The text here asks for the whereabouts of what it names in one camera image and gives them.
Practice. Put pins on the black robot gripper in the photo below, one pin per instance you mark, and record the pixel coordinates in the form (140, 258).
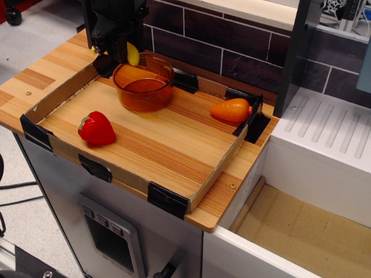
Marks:
(113, 23)

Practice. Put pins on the yellow toy banana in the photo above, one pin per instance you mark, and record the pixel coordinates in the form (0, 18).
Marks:
(131, 57)

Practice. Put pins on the transparent orange plastic pot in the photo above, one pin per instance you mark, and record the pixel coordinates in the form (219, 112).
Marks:
(145, 87)

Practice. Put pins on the taped cardboard fence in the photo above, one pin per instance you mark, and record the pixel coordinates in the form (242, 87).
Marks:
(172, 156)

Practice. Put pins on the red toy strawberry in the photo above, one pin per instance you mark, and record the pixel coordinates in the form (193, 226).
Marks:
(96, 129)

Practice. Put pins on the orange toy carrot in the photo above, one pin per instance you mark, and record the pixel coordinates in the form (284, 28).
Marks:
(235, 110)

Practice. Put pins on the grey toy oven cabinet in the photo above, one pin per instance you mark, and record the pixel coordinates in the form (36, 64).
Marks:
(110, 231)

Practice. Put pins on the black oven knob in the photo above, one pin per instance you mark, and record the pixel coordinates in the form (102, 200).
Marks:
(167, 271)

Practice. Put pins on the white toy sink unit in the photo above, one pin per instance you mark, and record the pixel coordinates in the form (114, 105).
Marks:
(304, 210)

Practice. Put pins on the dark grey upright post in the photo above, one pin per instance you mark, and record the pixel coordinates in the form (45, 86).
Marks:
(307, 19)

